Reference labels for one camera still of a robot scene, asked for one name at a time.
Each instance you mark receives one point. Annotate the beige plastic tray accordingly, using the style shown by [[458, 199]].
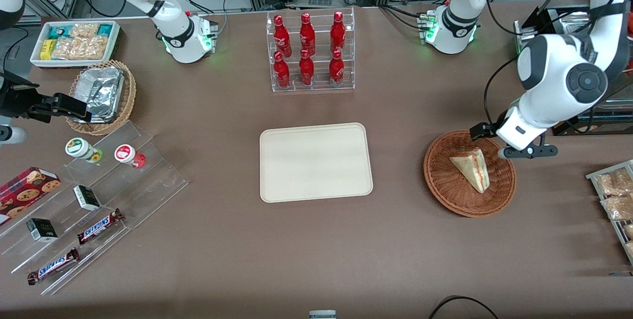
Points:
[[316, 163]]

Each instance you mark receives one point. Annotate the brown wicker basket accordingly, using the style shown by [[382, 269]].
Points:
[[445, 185]]

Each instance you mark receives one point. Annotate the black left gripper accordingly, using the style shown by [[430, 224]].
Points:
[[481, 130]]

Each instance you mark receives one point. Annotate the red cookie box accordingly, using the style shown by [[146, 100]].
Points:
[[24, 193]]

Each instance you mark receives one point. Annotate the triangle sandwich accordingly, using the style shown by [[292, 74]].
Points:
[[470, 168]]

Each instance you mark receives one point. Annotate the clear bag of crackers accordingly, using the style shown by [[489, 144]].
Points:
[[618, 207], [629, 232], [613, 183]]

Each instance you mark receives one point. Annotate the teal snack packet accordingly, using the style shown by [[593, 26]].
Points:
[[59, 32], [105, 30]]

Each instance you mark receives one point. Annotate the green label white cup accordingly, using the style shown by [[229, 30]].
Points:
[[79, 148]]

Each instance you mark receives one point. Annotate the small grey device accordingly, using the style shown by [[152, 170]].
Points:
[[322, 314]]

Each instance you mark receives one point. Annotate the small black box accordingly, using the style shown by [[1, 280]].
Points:
[[42, 230], [86, 198]]

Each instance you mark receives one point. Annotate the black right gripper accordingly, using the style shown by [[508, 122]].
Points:
[[14, 101]]

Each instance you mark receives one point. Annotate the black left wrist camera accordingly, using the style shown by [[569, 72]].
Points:
[[483, 131]]

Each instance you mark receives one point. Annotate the light tan wicker basket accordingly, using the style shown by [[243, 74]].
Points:
[[129, 94]]

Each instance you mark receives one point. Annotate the snickers chocolate bar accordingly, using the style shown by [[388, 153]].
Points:
[[99, 227], [52, 267]]

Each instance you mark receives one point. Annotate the yellow snack packet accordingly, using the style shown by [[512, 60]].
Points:
[[47, 49]]

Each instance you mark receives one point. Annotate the red label white cup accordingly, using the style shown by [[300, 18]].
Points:
[[126, 154]]

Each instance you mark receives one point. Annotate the red cola bottle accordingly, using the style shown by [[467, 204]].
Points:
[[282, 37], [338, 32], [306, 70], [307, 34], [336, 70], [282, 72]]

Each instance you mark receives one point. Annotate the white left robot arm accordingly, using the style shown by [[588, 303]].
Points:
[[554, 96]]

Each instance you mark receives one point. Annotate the silver foil package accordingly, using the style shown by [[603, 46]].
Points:
[[106, 104], [96, 77]]

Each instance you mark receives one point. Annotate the white snack bin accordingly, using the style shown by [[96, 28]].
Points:
[[35, 57]]

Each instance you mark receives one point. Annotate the clear acrylic stepped display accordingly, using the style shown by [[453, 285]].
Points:
[[148, 180]]

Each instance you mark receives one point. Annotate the small rice cracker bag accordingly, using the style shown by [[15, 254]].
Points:
[[84, 30]]

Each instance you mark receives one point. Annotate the large rice cracker bag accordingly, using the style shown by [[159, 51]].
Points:
[[79, 48]]

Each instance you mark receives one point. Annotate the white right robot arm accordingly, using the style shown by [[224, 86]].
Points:
[[173, 37]]

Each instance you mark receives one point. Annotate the clear acrylic bottle rack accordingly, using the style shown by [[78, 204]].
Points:
[[346, 69]]

